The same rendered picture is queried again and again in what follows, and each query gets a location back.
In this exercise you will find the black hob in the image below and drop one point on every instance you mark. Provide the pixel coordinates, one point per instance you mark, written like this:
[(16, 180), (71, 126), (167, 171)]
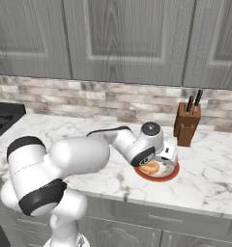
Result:
[(3, 117)]

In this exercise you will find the brown wooden knife block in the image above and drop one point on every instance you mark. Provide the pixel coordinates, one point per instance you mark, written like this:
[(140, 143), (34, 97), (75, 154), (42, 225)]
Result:
[(185, 127)]

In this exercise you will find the grey wall cupboard door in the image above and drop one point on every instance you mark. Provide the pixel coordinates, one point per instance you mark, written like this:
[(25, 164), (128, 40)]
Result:
[(24, 35), (217, 41), (127, 38)]

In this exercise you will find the red round plate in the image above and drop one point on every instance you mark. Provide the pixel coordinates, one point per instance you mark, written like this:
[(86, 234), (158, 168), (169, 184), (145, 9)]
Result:
[(159, 178)]

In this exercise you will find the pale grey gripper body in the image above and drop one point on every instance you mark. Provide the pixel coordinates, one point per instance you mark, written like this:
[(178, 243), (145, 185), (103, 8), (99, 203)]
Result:
[(168, 165)]

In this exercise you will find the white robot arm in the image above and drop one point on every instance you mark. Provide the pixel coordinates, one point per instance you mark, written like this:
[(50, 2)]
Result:
[(72, 157)]

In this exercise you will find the grey drawer front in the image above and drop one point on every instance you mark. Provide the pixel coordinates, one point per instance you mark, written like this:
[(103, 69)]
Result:
[(198, 222), (11, 218)]

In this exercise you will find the golden brown pastry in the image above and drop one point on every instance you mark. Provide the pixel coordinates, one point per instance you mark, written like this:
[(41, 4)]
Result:
[(148, 168)]

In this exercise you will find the grey base cupboard door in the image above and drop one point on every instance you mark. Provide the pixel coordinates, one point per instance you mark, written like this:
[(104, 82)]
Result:
[(121, 236), (201, 241)]

